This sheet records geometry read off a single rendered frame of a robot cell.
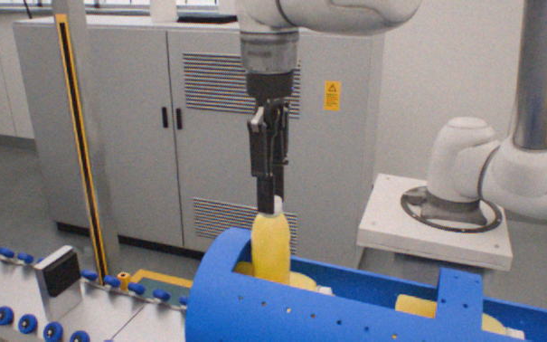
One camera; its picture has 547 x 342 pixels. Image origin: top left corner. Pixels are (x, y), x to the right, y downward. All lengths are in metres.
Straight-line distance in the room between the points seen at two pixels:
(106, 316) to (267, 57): 0.80
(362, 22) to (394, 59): 3.00
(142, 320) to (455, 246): 0.81
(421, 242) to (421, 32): 2.39
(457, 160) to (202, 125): 1.63
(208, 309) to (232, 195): 1.92
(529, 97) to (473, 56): 2.39
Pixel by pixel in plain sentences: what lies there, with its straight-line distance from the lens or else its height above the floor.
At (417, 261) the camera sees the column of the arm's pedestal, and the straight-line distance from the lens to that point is 1.43.
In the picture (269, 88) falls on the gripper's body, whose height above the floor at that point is 1.53.
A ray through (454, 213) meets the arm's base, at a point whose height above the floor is 1.07.
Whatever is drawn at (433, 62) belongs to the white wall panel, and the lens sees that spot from 3.55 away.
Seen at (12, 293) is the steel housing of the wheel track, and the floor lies 0.93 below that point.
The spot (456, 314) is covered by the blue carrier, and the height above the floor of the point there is 1.22.
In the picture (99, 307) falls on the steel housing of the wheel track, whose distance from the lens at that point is 1.29.
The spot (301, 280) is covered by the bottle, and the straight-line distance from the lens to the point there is 0.94.
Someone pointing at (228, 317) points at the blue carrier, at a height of 1.16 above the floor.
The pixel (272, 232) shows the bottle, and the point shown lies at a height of 1.28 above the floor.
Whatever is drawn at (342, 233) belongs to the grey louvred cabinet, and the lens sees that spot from 2.62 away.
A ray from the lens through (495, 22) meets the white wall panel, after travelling 3.53.
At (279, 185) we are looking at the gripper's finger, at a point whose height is 1.35.
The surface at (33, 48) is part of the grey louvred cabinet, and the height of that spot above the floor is 1.29.
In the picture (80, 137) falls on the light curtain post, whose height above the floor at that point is 1.27.
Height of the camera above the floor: 1.69
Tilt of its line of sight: 23 degrees down
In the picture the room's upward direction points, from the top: straight up
